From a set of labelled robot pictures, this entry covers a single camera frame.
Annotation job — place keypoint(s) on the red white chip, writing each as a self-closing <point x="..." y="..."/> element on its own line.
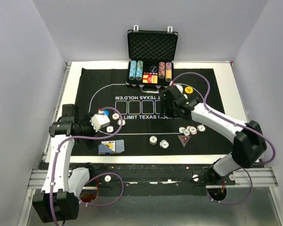
<point x="115" y="116"/>

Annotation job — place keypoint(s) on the light blue chip row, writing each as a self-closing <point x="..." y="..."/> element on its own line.
<point x="132" y="70"/>

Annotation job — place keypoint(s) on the black poker table mat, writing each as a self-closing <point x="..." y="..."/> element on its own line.
<point x="101" y="88"/>

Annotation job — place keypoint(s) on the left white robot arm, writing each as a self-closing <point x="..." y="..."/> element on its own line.
<point x="59" y="196"/>

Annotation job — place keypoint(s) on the orange chip row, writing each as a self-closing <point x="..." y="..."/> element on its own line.
<point x="168" y="72"/>

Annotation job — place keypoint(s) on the white table board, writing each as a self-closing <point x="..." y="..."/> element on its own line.
<point x="228" y="91"/>

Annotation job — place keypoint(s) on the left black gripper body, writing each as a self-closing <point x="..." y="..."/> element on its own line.
<point x="91" y="143"/>

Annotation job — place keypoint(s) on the teal grey chip row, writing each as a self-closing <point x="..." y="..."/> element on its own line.
<point x="139" y="70"/>

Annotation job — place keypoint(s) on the black aluminium chip case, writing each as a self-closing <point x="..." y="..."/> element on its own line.
<point x="151" y="47"/>

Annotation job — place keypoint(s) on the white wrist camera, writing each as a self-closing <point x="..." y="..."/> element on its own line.
<point x="99" y="121"/>
<point x="179" y="87"/>

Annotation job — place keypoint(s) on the red card deck in case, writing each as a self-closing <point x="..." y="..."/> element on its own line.
<point x="150" y="78"/>

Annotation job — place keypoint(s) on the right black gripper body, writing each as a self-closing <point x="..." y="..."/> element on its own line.
<point x="170" y="110"/>

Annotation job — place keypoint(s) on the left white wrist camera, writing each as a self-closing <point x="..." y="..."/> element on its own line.
<point x="99" y="121"/>

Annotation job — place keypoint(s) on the triangular dealer button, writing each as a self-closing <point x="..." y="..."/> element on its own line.
<point x="184" y="139"/>

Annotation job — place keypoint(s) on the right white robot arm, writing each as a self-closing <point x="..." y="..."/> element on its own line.
<point x="246" y="137"/>

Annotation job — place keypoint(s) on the blue white chip stack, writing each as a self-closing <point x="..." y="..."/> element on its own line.
<point x="164" y="144"/>

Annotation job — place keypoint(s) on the yellow round blind button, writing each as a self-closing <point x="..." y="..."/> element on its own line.
<point x="188" y="90"/>

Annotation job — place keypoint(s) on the red purple chip row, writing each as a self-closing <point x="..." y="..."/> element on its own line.
<point x="161" y="70"/>

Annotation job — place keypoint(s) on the grey white chip stack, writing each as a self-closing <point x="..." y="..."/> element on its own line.
<point x="153" y="140"/>

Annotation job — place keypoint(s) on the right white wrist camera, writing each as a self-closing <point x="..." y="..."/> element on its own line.
<point x="179" y="87"/>

